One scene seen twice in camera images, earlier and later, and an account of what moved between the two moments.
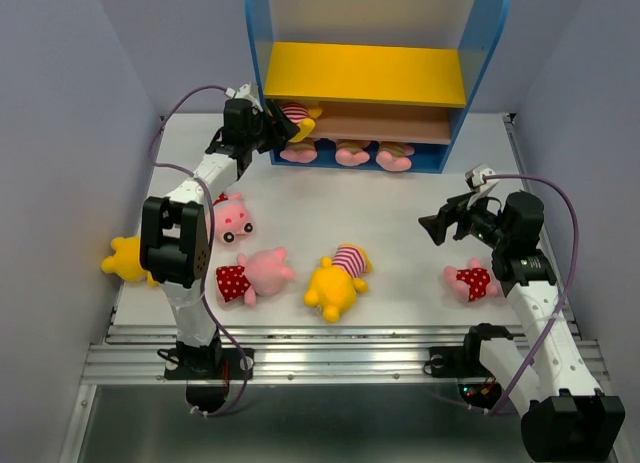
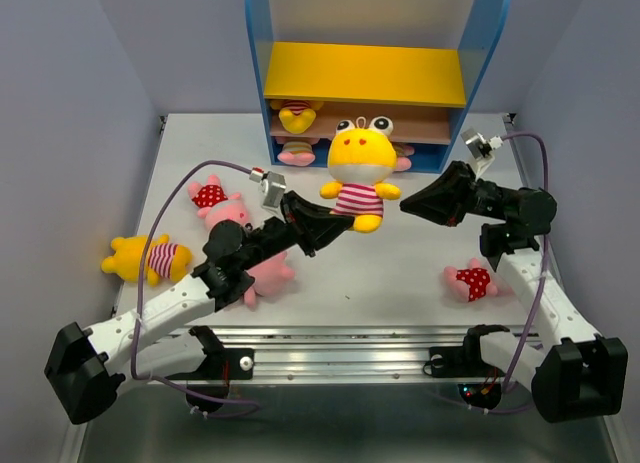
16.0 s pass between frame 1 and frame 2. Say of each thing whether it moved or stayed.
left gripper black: moved
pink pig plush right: stayed
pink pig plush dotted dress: stayed
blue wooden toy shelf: stayed
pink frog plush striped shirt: stayed
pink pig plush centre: stayed
